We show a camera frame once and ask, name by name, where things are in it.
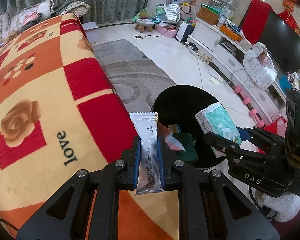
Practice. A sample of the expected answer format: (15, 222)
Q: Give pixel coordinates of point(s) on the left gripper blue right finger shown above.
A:
(161, 164)

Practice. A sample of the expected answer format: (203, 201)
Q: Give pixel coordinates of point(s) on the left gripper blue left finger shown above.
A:
(137, 160)

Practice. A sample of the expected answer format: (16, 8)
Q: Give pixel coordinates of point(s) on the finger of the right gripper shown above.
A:
(222, 144)
(246, 134)

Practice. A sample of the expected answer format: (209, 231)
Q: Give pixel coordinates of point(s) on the silver white snack sachet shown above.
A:
(149, 180)

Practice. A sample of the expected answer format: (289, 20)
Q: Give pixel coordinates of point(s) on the teal tissue pack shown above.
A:
(215, 119)

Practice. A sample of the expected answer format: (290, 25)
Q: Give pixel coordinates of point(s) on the black round trash bin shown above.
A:
(178, 105)

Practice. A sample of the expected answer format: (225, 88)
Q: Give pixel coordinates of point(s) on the white gloved right hand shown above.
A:
(286, 206)

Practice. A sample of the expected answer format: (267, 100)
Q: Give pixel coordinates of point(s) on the pink dumbbell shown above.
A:
(239, 91)

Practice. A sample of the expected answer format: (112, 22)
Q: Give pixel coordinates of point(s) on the dark green booklet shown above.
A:
(189, 153)

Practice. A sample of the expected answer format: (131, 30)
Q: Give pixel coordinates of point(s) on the grey floor rug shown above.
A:
(136, 79)

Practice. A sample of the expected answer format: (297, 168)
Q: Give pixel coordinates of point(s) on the white tv cabinet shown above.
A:
(227, 55)

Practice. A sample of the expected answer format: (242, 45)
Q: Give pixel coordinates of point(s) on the orange red patterned blanket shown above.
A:
(59, 113)

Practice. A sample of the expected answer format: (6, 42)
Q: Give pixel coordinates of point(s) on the black television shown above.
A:
(282, 43)

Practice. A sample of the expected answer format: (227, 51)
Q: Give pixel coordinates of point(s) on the red cloth on television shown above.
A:
(254, 20)

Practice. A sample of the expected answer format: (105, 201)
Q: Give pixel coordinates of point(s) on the small wooden stool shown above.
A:
(144, 24)

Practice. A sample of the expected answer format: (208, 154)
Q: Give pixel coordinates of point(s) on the silver insulated bag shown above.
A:
(172, 13)

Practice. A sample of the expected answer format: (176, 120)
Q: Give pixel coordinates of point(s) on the floral pillow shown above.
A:
(41, 11)

